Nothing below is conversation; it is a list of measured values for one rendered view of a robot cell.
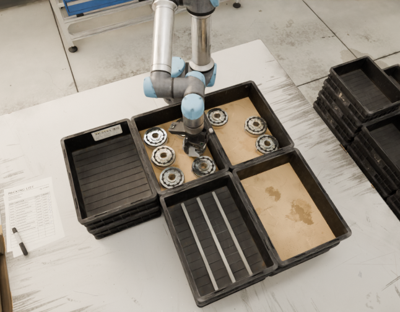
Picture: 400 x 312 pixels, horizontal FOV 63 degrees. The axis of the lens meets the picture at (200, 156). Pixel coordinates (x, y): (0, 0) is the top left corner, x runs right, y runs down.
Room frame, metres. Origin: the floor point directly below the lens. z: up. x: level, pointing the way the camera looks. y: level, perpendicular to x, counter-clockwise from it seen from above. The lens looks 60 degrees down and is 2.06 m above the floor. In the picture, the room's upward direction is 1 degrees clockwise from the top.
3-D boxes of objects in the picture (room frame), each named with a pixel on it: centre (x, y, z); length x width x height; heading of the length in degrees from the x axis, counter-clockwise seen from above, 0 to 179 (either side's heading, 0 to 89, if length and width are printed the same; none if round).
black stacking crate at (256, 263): (0.36, -0.06, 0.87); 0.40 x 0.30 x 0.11; 23
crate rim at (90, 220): (0.61, 0.37, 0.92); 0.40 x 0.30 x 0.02; 23
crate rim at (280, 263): (0.47, -0.34, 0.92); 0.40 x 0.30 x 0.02; 23
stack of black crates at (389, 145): (1.03, -1.19, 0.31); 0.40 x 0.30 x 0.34; 24
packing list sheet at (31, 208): (0.48, 0.73, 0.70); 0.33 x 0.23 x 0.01; 24
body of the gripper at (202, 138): (0.71, 0.02, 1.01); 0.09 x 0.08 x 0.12; 68
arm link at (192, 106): (0.70, 0.03, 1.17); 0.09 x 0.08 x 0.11; 178
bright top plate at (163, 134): (0.80, 0.20, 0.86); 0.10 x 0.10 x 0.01
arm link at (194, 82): (0.80, 0.04, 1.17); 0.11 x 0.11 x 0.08; 88
